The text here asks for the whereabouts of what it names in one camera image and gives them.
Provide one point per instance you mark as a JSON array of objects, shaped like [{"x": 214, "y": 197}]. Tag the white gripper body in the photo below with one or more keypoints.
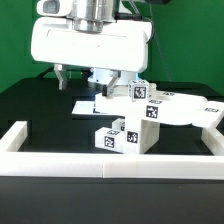
[{"x": 90, "y": 33}]

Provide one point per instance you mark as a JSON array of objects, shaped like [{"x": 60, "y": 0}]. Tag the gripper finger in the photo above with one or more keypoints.
[
  {"x": 108, "y": 89},
  {"x": 60, "y": 71}
]

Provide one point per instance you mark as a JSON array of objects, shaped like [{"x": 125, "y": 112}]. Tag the white chair back bar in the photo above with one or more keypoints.
[{"x": 133, "y": 108}]

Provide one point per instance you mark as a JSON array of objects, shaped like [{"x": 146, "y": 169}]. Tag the white chair seat part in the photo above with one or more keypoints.
[{"x": 140, "y": 135}]

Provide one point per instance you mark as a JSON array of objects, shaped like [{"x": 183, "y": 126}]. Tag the white tag sheet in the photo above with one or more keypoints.
[{"x": 84, "y": 108}]

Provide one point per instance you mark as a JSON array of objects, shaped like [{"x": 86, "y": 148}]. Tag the white U-shaped fence frame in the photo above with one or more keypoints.
[{"x": 13, "y": 162}]

